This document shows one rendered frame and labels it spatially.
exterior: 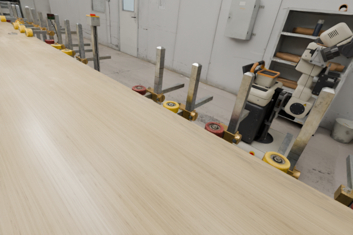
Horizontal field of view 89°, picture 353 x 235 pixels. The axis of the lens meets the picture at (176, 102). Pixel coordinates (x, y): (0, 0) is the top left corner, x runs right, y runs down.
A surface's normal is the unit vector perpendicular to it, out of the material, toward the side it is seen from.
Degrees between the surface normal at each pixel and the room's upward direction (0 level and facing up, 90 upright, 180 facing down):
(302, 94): 90
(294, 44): 90
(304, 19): 90
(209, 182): 0
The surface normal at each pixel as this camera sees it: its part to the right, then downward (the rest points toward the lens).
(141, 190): 0.12, -0.89
